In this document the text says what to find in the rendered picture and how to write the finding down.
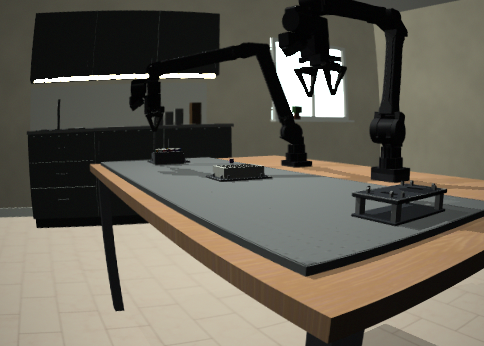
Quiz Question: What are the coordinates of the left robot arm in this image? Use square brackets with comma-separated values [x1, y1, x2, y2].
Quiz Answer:
[278, 0, 410, 175]

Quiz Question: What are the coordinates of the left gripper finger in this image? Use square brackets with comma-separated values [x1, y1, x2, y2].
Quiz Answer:
[294, 68, 318, 97]
[321, 64, 347, 96]

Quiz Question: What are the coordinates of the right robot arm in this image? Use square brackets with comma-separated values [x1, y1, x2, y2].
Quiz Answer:
[129, 43, 312, 166]

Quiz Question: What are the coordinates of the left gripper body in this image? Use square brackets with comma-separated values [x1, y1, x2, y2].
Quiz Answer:
[298, 37, 341, 70]

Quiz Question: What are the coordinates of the white grid rack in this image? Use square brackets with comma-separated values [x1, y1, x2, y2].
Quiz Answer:
[213, 164, 264, 179]

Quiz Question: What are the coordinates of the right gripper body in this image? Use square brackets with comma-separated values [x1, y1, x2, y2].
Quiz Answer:
[144, 94, 164, 114]

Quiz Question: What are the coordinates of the grey curved work surface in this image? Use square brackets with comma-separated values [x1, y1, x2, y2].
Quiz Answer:
[101, 157, 484, 277]

